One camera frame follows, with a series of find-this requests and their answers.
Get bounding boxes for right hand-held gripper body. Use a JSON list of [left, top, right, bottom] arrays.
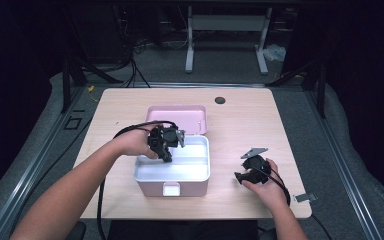
[[240, 146, 273, 185]]

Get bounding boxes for grey metal floor rail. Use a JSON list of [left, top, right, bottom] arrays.
[[303, 89, 384, 240], [0, 85, 93, 240]]

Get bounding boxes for grey metal table bracket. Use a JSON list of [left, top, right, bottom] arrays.
[[294, 192, 319, 204]]

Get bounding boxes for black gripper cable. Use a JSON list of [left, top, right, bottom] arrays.
[[96, 120, 178, 240], [251, 162, 333, 240]]

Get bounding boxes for pink storage box with lid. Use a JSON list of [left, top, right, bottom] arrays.
[[132, 104, 212, 198]]

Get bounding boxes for bundle of black floor cables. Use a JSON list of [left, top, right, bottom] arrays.
[[111, 31, 152, 89]]

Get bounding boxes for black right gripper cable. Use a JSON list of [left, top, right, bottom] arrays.
[[251, 162, 333, 240]]

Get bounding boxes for yellow cable connector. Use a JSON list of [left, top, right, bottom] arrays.
[[86, 85, 100, 103]]

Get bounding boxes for grey metal stand frame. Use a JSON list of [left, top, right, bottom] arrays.
[[184, 5, 274, 75]]

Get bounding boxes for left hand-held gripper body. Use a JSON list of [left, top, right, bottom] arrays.
[[147, 124, 186, 155]]

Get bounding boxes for person's right hand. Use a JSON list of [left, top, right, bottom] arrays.
[[241, 158, 292, 212]]

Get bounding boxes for white plastic bag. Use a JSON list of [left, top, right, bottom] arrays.
[[263, 43, 287, 63]]

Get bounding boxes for person's left hand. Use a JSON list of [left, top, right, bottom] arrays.
[[112, 123, 160, 160]]

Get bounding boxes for person's dark clothing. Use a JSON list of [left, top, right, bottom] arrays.
[[107, 219, 260, 240]]

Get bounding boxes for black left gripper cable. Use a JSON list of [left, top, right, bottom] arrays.
[[96, 120, 178, 240]]

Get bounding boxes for black stand legs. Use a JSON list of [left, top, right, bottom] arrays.
[[265, 59, 328, 119], [61, 57, 125, 115]]

